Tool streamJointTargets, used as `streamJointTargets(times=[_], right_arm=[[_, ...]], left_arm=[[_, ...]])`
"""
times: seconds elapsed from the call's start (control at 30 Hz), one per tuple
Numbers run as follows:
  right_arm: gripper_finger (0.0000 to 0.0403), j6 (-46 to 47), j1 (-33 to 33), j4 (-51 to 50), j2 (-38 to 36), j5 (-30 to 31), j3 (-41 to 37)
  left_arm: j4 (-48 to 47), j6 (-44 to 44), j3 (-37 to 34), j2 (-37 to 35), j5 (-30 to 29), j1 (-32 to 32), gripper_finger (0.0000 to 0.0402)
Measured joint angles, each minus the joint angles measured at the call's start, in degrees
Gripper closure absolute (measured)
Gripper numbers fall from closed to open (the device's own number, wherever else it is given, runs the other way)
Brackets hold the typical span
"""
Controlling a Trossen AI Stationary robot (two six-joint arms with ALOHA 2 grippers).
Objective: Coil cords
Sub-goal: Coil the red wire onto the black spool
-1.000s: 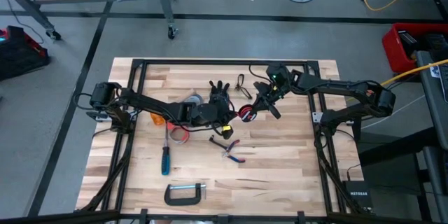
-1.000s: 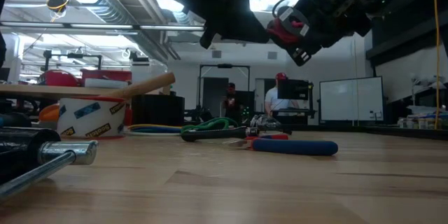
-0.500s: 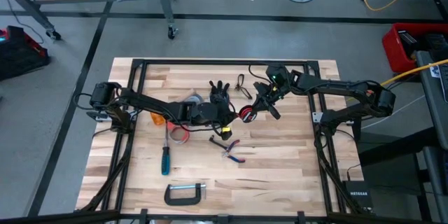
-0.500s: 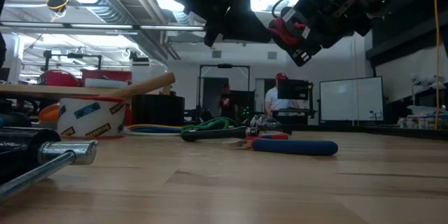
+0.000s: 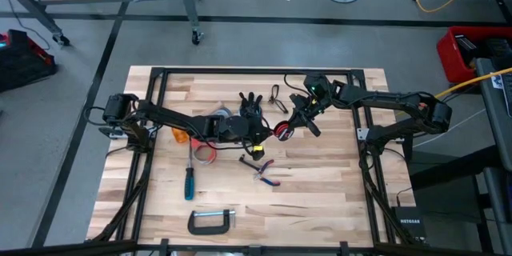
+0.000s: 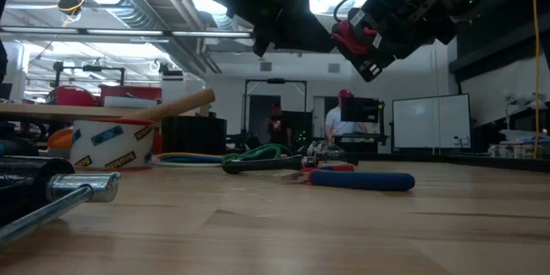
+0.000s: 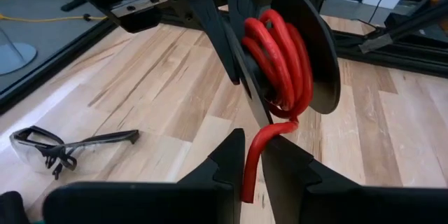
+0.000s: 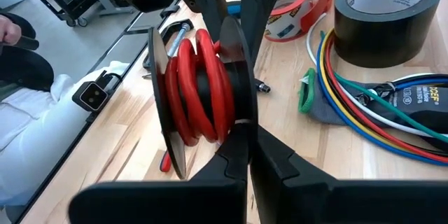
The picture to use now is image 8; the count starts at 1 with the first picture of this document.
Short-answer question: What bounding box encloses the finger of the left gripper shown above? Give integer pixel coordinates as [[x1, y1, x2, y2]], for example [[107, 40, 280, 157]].
[[185, 0, 225, 43], [240, 0, 292, 66]]

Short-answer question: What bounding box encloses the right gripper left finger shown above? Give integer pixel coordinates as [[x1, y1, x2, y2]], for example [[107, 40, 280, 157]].
[[68, 124, 251, 224]]

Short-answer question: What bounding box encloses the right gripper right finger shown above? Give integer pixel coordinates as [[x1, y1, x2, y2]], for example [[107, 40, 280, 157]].
[[250, 127, 448, 224]]

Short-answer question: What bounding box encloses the red packing tape dispenser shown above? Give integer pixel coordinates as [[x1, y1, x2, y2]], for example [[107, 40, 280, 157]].
[[264, 0, 333, 43]]

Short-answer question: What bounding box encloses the red cord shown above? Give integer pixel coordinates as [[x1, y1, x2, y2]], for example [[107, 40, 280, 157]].
[[159, 28, 237, 174]]

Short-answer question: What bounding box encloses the black C-clamp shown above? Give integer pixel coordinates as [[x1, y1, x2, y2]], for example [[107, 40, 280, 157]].
[[142, 18, 195, 78]]

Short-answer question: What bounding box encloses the black work glove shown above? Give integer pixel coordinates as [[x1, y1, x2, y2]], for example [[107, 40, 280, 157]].
[[297, 67, 448, 152]]

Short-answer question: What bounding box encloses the person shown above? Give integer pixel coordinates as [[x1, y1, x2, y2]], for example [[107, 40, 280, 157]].
[[0, 12, 131, 218]]

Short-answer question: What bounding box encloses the person's hand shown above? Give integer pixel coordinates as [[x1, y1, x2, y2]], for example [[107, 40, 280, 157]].
[[0, 14, 23, 47]]

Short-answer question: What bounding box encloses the multicoloured wire bundle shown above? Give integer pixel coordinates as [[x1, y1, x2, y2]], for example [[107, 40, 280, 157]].
[[306, 12, 448, 167]]

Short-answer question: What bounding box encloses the dark duct tape roll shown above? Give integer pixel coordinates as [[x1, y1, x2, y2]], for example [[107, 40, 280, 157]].
[[333, 0, 445, 69]]

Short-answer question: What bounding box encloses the black table-level camera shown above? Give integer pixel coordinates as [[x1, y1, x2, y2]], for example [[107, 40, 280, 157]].
[[71, 69, 122, 114]]

